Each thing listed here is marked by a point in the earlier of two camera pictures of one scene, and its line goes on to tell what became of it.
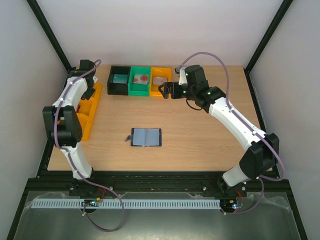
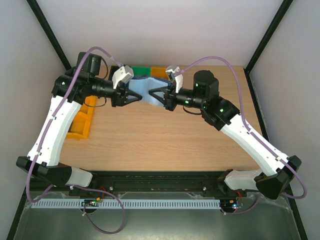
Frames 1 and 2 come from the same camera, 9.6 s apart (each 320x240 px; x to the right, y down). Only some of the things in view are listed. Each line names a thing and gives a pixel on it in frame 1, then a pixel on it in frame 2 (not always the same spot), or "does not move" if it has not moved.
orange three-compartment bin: [86, 108] does not move
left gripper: [88, 96] -> [122, 94]
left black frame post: [50, 34] does not move
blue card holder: [145, 137] -> [142, 85]
